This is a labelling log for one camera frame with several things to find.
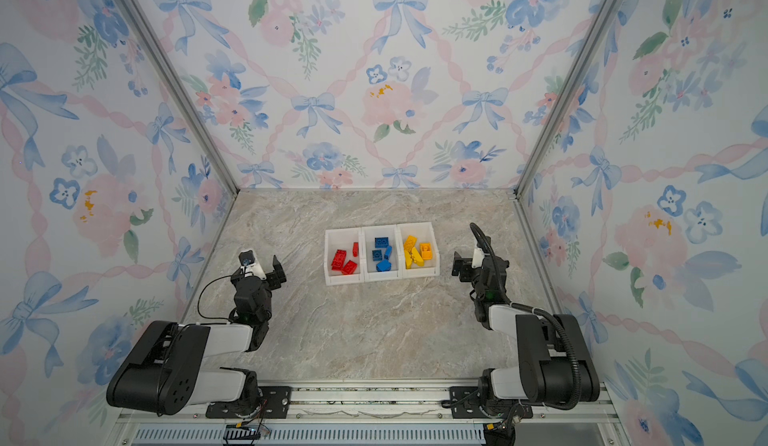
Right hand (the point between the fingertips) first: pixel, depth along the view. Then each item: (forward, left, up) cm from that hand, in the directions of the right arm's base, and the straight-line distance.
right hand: (473, 251), depth 92 cm
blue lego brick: (+8, +29, -7) cm, 31 cm away
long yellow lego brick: (+7, +19, -7) cm, 21 cm away
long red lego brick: (-2, +39, -8) cm, 40 cm away
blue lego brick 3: (+4, +26, -7) cm, 27 cm away
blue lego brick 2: (-1, +28, -7) cm, 29 cm away
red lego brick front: (-1, +42, -4) cm, 42 cm away
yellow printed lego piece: (+4, +14, -5) cm, 15 cm away
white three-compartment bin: (-5, +33, -4) cm, 33 cm away
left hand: (-5, +63, +3) cm, 63 cm away
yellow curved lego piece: (-1, +20, -4) cm, 20 cm away
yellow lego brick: (+1, +17, -6) cm, 18 cm away
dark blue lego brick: (+3, +30, -7) cm, 31 cm away
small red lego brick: (+5, +37, -6) cm, 38 cm away
